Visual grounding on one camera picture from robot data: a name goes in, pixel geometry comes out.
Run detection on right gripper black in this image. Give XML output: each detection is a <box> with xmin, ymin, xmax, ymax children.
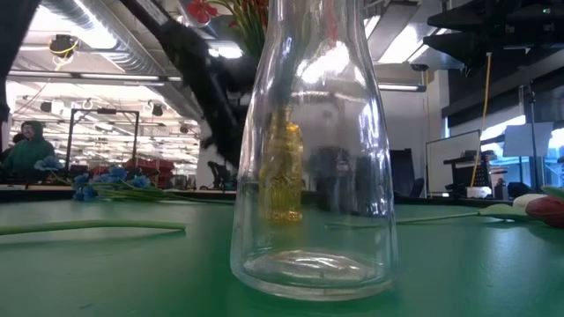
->
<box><xmin>422</xmin><ymin>0</ymin><xmax>564</xmax><ymax>69</ymax></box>

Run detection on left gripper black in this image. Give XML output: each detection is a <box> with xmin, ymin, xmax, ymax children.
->
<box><xmin>193</xmin><ymin>55</ymin><xmax>261</xmax><ymax>170</ymax></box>

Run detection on blue artificial flower bunch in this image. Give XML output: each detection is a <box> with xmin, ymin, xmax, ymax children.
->
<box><xmin>33</xmin><ymin>155</ymin><xmax>235</xmax><ymax>206</ymax></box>

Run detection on red artificial flower bunch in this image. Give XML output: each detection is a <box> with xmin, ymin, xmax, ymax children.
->
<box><xmin>185</xmin><ymin>0</ymin><xmax>340</xmax><ymax>65</ymax></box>

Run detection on white artificial tulip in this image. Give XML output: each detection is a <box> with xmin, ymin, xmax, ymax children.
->
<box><xmin>0</xmin><ymin>218</ymin><xmax>187</xmax><ymax>237</ymax></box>
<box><xmin>512</xmin><ymin>192</ymin><xmax>550</xmax><ymax>210</ymax></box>

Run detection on yellow glass vase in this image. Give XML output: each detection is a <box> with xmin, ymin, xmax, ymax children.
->
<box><xmin>258</xmin><ymin>107</ymin><xmax>306</xmax><ymax>224</ymax></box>

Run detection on clear glass vase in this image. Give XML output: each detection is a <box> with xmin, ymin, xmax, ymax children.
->
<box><xmin>228</xmin><ymin>0</ymin><xmax>400</xmax><ymax>303</ymax></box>

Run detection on red crates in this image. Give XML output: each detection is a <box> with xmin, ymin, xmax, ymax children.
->
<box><xmin>90</xmin><ymin>157</ymin><xmax>176</xmax><ymax>189</ymax></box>

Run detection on whiteboard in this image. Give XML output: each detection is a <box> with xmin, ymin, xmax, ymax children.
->
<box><xmin>424</xmin><ymin>129</ymin><xmax>483</xmax><ymax>195</ymax></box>

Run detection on black office chair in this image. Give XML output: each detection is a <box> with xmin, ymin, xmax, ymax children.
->
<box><xmin>389</xmin><ymin>147</ymin><xmax>427</xmax><ymax>198</ymax></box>

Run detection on green table mat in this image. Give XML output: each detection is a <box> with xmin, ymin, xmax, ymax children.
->
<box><xmin>0</xmin><ymin>197</ymin><xmax>564</xmax><ymax>317</ymax></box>

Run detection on person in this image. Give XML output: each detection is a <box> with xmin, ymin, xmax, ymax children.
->
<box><xmin>0</xmin><ymin>119</ymin><xmax>57</xmax><ymax>184</ymax></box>

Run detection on yellow hanging cable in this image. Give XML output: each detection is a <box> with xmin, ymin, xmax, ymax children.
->
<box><xmin>469</xmin><ymin>51</ymin><xmax>494</xmax><ymax>188</ymax></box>

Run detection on black rack frame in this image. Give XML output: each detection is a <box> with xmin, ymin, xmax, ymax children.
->
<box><xmin>64</xmin><ymin>107</ymin><xmax>141</xmax><ymax>177</ymax></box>

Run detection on silver ventilation duct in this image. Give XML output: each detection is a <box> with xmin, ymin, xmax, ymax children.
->
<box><xmin>41</xmin><ymin>0</ymin><xmax>208</xmax><ymax>122</ymax></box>

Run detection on black ceiling camera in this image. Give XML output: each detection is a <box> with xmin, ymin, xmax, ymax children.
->
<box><xmin>47</xmin><ymin>33</ymin><xmax>81</xmax><ymax>61</ymax></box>

